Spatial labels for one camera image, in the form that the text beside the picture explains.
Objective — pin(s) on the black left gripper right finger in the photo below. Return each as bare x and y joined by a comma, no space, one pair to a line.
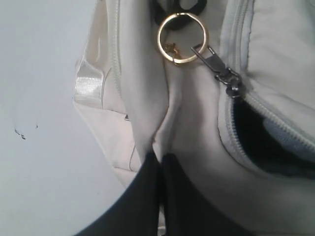
187,212

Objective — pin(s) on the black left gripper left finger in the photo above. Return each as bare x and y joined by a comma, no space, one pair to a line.
136,212

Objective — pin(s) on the cream fabric duffel bag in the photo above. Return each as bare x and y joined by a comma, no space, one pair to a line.
228,86

